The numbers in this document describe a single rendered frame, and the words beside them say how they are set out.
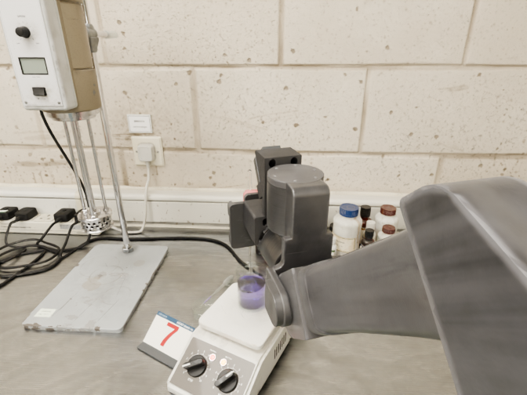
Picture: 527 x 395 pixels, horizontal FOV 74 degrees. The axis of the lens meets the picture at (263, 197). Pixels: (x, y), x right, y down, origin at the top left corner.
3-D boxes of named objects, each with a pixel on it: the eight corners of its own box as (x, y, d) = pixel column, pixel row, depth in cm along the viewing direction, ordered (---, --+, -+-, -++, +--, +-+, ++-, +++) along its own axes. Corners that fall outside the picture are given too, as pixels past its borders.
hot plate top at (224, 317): (260, 353, 53) (259, 348, 52) (195, 325, 58) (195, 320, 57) (292, 304, 62) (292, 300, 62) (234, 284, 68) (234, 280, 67)
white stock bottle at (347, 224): (341, 240, 98) (346, 198, 92) (364, 251, 93) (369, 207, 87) (325, 250, 93) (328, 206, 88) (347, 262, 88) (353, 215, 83)
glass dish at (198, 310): (195, 304, 74) (194, 295, 73) (221, 304, 74) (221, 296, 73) (190, 323, 69) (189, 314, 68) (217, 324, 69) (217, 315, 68)
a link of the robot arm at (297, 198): (243, 168, 37) (280, 219, 26) (319, 161, 39) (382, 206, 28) (245, 261, 41) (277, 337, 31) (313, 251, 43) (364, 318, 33)
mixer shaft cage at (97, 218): (105, 234, 73) (80, 112, 63) (74, 233, 73) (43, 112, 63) (119, 219, 79) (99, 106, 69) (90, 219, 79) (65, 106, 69)
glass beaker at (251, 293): (233, 314, 59) (231, 274, 56) (239, 293, 64) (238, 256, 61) (269, 317, 59) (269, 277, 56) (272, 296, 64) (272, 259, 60)
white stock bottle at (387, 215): (394, 251, 93) (401, 213, 89) (370, 246, 95) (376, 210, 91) (394, 239, 98) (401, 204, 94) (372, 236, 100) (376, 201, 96)
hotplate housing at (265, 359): (238, 435, 49) (236, 396, 46) (166, 395, 55) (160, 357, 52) (299, 330, 67) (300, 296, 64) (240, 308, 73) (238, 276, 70)
